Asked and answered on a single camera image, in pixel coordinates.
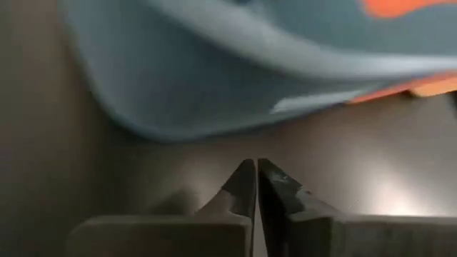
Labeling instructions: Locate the orange plastic bin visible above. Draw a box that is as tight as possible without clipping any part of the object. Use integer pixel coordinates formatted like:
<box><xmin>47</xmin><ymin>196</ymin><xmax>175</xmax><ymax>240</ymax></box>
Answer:
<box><xmin>348</xmin><ymin>0</ymin><xmax>457</xmax><ymax>105</ymax></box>

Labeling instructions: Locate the blue plastic bin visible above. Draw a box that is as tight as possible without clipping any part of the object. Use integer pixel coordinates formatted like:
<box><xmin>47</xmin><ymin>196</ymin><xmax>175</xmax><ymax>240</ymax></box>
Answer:
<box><xmin>62</xmin><ymin>0</ymin><xmax>457</xmax><ymax>143</ymax></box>

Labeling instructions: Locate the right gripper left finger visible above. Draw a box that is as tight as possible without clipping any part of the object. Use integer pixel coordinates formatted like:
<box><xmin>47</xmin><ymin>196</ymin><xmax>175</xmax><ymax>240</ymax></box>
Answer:
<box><xmin>66</xmin><ymin>158</ymin><xmax>257</xmax><ymax>257</ymax></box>

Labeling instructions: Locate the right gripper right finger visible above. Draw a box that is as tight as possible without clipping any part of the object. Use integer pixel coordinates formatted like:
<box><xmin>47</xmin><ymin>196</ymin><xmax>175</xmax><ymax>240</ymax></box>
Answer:
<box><xmin>257</xmin><ymin>158</ymin><xmax>457</xmax><ymax>257</ymax></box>

